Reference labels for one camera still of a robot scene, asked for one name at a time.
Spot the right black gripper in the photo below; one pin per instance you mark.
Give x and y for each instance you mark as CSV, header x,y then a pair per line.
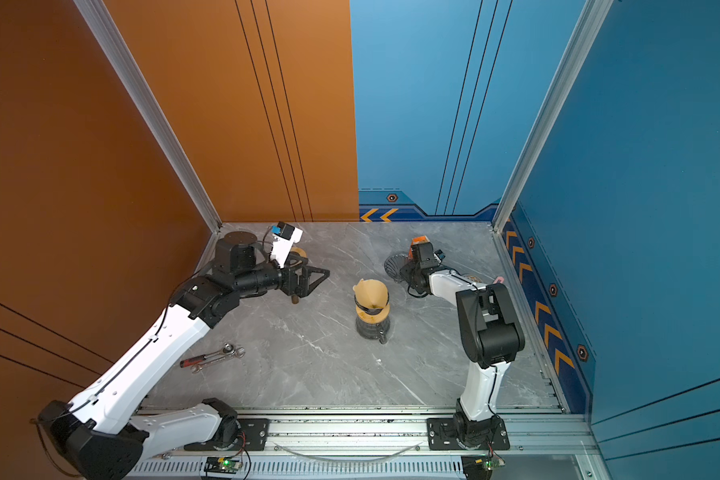
x,y
405,271

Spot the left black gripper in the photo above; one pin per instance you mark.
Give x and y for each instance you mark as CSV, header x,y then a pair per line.
x,y
303,289

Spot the brown paper coffee filter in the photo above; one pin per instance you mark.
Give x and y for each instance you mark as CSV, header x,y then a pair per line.
x,y
371,293

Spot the grey ribbed glass pitcher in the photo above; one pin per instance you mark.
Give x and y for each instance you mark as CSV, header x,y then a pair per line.
x,y
373,331

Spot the orange coffee filter box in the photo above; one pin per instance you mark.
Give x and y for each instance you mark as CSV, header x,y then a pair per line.
x,y
420,240

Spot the blue glass dripper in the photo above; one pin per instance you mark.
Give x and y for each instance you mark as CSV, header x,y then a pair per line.
x,y
372,314

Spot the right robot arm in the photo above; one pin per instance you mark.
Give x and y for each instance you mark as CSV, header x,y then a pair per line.
x,y
490,332

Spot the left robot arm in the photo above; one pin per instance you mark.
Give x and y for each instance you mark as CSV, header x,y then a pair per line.
x,y
99,431

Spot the grey glass dripper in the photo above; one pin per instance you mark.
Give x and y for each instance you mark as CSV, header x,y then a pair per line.
x,y
394,264

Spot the metal wrench set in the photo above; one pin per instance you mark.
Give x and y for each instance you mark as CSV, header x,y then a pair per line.
x,y
197,363

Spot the left green circuit board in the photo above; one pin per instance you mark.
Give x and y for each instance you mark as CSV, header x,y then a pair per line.
x,y
223,466

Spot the right circuit board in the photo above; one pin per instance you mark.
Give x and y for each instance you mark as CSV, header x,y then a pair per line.
x,y
481,467

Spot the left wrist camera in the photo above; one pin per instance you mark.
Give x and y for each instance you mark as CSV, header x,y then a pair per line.
x,y
285,235

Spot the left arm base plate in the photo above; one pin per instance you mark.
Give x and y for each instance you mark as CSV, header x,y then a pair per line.
x,y
252,433

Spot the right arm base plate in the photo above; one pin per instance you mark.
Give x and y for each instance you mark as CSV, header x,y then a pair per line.
x,y
450,433

